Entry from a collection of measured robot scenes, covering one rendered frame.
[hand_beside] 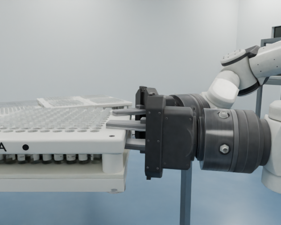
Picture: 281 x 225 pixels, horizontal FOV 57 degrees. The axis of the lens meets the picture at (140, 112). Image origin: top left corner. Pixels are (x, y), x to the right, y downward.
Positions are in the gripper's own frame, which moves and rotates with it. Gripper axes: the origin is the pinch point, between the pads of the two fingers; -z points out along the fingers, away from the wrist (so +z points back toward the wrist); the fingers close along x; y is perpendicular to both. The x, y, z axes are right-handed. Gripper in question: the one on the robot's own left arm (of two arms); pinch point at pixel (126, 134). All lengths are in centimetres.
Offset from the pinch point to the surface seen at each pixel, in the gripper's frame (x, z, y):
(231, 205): 100, 55, 171
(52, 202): 103, -94, 155
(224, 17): -128, 103, 602
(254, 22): -117, 168, 592
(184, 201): 56, 13, 87
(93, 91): 31, -141, 404
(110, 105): 11, -31, 108
